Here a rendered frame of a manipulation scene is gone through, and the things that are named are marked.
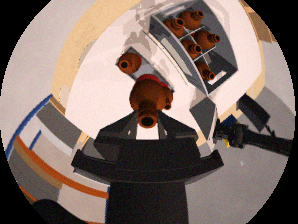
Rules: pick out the brown glass bottle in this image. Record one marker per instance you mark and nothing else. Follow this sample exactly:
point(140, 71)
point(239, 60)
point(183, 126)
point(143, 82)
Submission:
point(191, 19)
point(147, 95)
point(130, 64)
point(202, 68)
point(169, 96)
point(177, 26)
point(192, 48)
point(205, 39)

